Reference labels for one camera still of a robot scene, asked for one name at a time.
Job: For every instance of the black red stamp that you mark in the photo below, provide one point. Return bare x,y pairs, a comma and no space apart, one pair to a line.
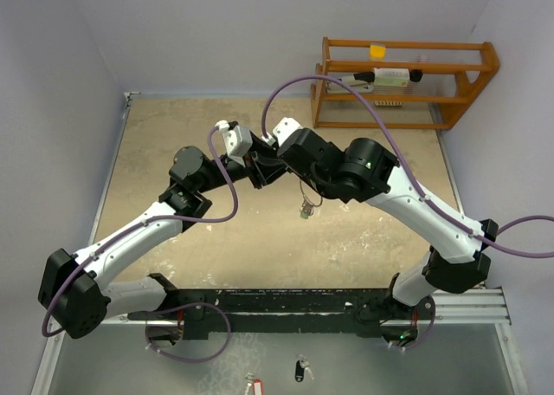
415,75

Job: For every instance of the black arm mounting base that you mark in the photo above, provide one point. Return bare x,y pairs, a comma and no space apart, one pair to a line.
365,312

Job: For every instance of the metal corner bracket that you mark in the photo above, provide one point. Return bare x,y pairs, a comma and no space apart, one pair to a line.
130,96

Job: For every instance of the wooden three-tier shelf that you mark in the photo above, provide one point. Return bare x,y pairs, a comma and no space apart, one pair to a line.
446,76

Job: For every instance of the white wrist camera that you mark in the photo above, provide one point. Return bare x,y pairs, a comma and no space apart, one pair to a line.
237,140
285,128

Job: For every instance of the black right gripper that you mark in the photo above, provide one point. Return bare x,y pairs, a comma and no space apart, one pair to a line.
305,178

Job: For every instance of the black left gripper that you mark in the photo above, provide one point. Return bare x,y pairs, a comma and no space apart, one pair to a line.
261,165

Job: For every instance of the large metal keyring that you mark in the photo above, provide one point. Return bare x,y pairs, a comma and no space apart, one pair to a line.
309,197

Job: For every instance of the white green staple box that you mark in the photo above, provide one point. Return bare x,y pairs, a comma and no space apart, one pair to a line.
391,77

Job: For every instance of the aluminium extrusion rail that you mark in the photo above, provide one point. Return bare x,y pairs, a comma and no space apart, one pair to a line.
475,306

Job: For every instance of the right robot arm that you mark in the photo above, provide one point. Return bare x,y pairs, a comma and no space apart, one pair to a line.
368,173

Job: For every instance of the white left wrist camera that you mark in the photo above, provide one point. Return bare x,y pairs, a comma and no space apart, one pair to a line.
237,140

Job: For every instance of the yellow tape measure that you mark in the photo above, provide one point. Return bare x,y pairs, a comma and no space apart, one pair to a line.
377,52

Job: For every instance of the grey black stapler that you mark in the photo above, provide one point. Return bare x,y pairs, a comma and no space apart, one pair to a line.
362,82

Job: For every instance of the red tag key bunch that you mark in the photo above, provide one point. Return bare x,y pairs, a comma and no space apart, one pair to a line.
254,385

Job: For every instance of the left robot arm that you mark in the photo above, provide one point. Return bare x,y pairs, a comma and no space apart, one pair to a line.
74,287

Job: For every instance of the black tag key bunch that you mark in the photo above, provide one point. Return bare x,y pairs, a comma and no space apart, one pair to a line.
303,369

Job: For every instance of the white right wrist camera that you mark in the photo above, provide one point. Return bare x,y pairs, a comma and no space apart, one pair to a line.
285,128

